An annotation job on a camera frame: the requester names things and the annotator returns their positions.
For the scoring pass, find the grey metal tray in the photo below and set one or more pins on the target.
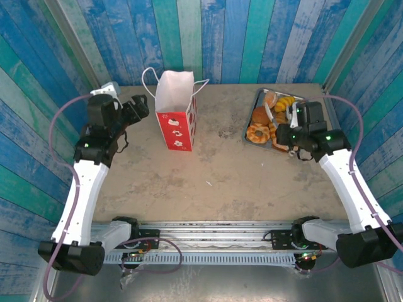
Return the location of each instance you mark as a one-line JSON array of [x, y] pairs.
[[261, 95]]

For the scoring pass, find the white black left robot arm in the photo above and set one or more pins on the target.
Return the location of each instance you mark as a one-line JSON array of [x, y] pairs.
[[85, 195]]

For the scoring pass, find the yellow fake croissant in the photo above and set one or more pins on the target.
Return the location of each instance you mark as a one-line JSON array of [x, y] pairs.
[[283, 103]]

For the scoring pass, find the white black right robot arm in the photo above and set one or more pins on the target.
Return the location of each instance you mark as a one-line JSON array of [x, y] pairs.
[[346, 182]]

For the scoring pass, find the metal corner post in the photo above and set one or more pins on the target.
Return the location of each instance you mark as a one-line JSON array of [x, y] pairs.
[[351, 44], [74, 44]]

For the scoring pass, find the golden striped fake bread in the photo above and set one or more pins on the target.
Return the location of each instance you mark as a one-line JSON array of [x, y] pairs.
[[280, 119]]

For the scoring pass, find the orange white fake bun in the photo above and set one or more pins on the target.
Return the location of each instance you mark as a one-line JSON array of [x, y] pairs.
[[271, 98]]

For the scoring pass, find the red white paper bag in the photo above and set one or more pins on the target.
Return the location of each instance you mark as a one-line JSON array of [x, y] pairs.
[[176, 132]]

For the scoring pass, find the small circuit board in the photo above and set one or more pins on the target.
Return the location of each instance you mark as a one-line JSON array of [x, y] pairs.
[[138, 252], [307, 256]]

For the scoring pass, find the aluminium rail frame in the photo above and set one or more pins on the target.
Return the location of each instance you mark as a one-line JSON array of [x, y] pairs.
[[214, 236]]

